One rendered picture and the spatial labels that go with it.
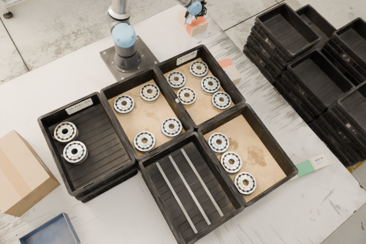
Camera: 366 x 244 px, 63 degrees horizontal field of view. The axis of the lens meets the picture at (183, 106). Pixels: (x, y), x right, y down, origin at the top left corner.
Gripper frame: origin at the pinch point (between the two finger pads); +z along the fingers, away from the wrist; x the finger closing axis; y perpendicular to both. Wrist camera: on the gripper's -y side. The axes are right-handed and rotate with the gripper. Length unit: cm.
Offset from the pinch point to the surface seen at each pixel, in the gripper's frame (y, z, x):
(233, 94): 60, -14, -19
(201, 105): 55, -8, -34
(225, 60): 36.6, -2.5, -2.5
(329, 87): 79, 37, 73
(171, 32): -1.3, 5.3, -14.8
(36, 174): 44, -11, -116
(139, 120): 45, -8, -65
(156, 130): 54, -8, -61
